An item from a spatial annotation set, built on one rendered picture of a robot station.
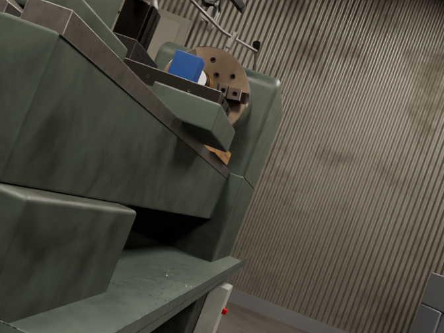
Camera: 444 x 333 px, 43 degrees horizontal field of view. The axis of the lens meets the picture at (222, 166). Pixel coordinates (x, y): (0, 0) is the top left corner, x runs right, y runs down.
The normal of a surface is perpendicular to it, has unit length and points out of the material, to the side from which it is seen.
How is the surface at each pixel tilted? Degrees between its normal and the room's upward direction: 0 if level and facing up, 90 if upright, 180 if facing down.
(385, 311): 90
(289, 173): 90
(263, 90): 90
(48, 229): 90
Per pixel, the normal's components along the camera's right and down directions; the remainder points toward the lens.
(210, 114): -0.12, -0.11
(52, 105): 0.93, 0.35
